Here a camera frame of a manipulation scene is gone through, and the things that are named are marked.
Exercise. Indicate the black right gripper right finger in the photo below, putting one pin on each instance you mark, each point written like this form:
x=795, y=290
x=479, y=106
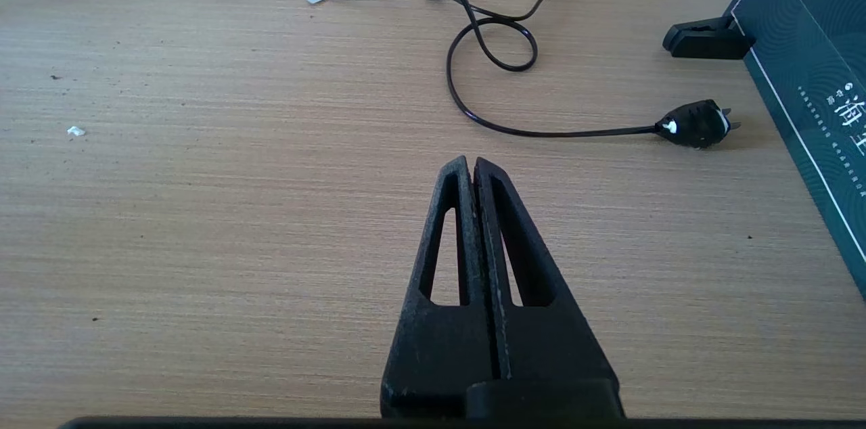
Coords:
x=548, y=348

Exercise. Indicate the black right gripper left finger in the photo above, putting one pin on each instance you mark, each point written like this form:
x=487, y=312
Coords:
x=440, y=354

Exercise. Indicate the black clip stand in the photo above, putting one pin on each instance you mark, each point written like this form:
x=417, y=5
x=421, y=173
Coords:
x=703, y=40

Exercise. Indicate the dark teal printed box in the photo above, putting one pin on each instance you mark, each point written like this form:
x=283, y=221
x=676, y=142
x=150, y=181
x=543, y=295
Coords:
x=812, y=43

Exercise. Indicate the small white plastic scrap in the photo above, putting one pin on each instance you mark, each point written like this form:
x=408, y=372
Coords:
x=75, y=132

